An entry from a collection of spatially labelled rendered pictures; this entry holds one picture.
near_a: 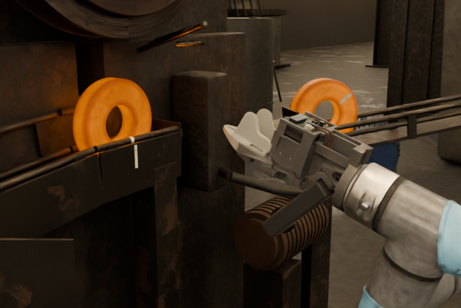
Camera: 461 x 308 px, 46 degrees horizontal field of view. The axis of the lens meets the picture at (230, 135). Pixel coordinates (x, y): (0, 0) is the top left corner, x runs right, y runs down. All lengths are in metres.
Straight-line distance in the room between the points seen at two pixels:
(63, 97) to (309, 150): 0.45
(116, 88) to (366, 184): 0.46
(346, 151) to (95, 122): 0.41
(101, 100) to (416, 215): 0.52
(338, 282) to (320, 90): 0.97
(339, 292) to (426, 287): 1.24
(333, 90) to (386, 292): 0.58
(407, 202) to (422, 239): 0.04
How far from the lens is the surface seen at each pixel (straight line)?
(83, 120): 0.88
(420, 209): 0.65
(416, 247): 0.66
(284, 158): 0.70
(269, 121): 0.76
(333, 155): 0.68
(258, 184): 1.10
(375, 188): 0.66
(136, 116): 0.95
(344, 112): 1.20
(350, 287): 1.96
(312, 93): 1.15
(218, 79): 1.07
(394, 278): 0.68
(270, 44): 3.72
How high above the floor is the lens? 0.92
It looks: 13 degrees down
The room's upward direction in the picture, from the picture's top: straight up
